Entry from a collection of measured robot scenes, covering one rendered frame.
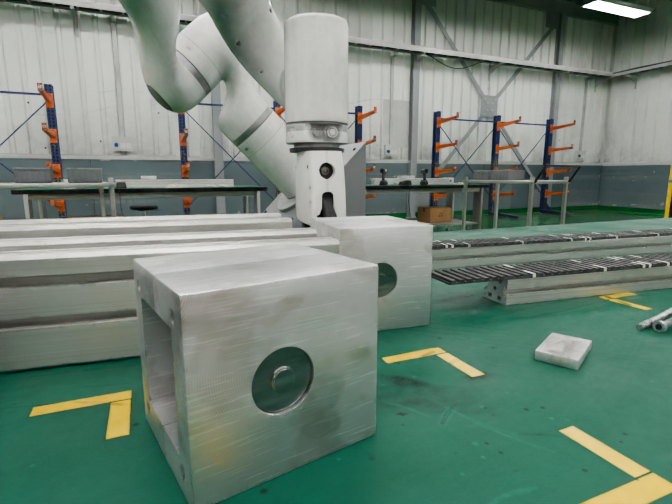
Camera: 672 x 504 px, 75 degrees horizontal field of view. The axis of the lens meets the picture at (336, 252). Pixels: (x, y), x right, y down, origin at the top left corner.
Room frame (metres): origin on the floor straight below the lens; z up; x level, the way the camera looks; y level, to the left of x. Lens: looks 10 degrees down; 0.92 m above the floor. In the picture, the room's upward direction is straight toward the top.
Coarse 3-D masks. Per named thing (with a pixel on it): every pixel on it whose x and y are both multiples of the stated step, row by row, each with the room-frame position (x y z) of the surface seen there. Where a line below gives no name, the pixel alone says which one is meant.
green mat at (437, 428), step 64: (448, 320) 0.41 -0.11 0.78; (512, 320) 0.41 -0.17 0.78; (576, 320) 0.41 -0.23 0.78; (640, 320) 0.41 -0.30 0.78; (0, 384) 0.28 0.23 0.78; (64, 384) 0.28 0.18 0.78; (128, 384) 0.28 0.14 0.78; (384, 384) 0.28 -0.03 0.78; (448, 384) 0.28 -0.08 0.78; (512, 384) 0.28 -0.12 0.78; (576, 384) 0.28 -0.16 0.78; (640, 384) 0.28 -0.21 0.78; (0, 448) 0.21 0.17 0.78; (64, 448) 0.21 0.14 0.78; (128, 448) 0.21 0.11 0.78; (384, 448) 0.21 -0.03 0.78; (448, 448) 0.21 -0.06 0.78; (512, 448) 0.21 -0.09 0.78; (576, 448) 0.21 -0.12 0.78; (640, 448) 0.21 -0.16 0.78
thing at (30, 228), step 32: (0, 224) 0.51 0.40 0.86; (32, 224) 0.52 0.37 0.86; (64, 224) 0.49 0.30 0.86; (96, 224) 0.49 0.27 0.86; (128, 224) 0.49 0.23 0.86; (160, 224) 0.50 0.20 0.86; (192, 224) 0.51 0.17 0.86; (224, 224) 0.52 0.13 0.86; (256, 224) 0.53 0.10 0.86; (288, 224) 0.55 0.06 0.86
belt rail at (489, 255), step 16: (592, 240) 0.74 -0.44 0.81; (608, 240) 0.75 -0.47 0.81; (624, 240) 0.76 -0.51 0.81; (640, 240) 0.77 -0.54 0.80; (656, 240) 0.78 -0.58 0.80; (432, 256) 0.64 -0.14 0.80; (448, 256) 0.66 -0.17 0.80; (464, 256) 0.67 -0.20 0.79; (480, 256) 0.68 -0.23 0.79; (496, 256) 0.69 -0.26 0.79; (512, 256) 0.69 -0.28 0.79; (528, 256) 0.70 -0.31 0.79; (544, 256) 0.71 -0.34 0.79; (560, 256) 0.72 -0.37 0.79; (576, 256) 0.73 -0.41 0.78; (592, 256) 0.74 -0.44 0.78
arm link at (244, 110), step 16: (208, 16) 0.97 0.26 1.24; (192, 32) 0.95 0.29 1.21; (208, 32) 0.95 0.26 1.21; (176, 48) 0.94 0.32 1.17; (192, 48) 0.94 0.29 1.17; (208, 48) 0.95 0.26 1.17; (224, 48) 0.96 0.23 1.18; (192, 64) 0.94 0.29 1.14; (208, 64) 0.96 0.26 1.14; (224, 64) 0.98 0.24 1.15; (240, 64) 0.98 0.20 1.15; (208, 80) 0.97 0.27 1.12; (224, 80) 1.02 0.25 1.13; (240, 80) 0.98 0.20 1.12; (240, 96) 0.98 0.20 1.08; (256, 96) 1.01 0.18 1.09; (224, 112) 1.00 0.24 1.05; (240, 112) 0.98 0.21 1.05; (256, 112) 0.99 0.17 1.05; (224, 128) 1.00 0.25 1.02; (240, 128) 0.99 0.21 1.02; (256, 128) 0.99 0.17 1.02
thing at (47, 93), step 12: (48, 84) 6.58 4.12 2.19; (48, 96) 6.39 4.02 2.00; (48, 108) 6.57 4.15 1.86; (48, 120) 6.56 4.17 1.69; (48, 132) 6.15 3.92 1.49; (0, 144) 6.35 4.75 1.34; (60, 156) 6.70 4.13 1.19; (60, 168) 6.59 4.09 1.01; (60, 180) 6.59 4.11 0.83; (60, 204) 6.40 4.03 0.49; (60, 216) 6.57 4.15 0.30
